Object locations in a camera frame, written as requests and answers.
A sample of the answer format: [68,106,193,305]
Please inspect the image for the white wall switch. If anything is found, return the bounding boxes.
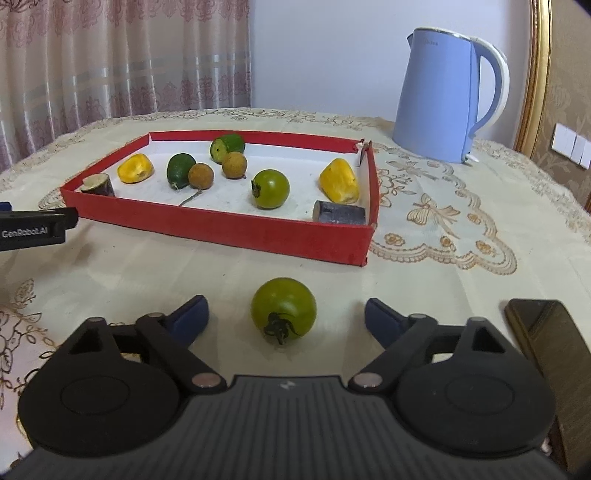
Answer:
[551,122,591,169]

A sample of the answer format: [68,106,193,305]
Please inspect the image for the light blue electric kettle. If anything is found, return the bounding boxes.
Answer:
[392,28,510,164]

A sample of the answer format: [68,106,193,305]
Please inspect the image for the sugarcane piece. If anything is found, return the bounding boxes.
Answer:
[81,174,115,197]
[312,200,367,225]

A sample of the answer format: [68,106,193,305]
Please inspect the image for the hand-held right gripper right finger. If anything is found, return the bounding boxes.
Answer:
[348,298,513,395]

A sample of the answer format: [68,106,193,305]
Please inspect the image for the green cucumber end piece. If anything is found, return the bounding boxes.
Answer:
[167,153,198,190]

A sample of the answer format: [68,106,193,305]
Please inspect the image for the red shallow cardboard box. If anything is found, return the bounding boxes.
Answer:
[60,130,380,267]

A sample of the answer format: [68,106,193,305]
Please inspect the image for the cream embroidered tablecloth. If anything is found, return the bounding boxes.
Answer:
[0,108,591,480]

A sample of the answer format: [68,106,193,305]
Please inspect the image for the pink patterned curtain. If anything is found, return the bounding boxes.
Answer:
[0,0,252,164]

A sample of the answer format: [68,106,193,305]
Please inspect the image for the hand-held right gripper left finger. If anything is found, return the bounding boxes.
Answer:
[62,295,227,395]

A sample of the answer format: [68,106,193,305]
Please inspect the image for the longan with long stem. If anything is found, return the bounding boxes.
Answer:
[179,163,215,208]

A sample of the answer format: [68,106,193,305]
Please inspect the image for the brown longan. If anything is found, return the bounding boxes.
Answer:
[222,152,248,179]

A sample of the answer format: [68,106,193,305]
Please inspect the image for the dark smartphone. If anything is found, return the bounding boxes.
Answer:
[505,299,591,472]

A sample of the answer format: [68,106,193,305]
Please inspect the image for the yellow bell pepper piece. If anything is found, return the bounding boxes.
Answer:
[117,154,155,184]
[320,158,360,205]

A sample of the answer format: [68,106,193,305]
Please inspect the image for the green tomato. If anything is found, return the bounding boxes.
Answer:
[251,169,291,210]
[250,277,318,346]

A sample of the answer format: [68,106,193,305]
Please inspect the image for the gold ornate wall frame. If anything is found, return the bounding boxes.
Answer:
[514,0,553,153]

